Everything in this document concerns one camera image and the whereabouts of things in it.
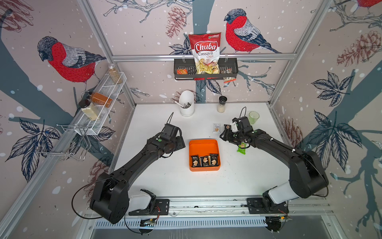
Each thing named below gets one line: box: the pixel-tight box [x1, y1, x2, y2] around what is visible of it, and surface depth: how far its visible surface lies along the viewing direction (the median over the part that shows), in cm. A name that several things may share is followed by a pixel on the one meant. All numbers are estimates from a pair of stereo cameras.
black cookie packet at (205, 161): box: [199, 155, 210, 167], surface depth 89 cm
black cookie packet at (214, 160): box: [209, 153, 219, 167], surface depth 89 cm
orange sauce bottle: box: [87, 92, 113, 109], surface depth 74 cm
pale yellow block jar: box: [78, 99, 100, 121], surface depth 68 cm
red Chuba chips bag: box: [188, 32, 222, 75], surface depth 85 cm
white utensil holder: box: [178, 90, 195, 117], surface depth 110 cm
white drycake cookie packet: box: [212, 123, 221, 134], surface depth 106 cm
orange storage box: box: [189, 139, 221, 172], surface depth 90 cm
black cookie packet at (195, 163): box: [191, 154, 200, 168], surface depth 88 cm
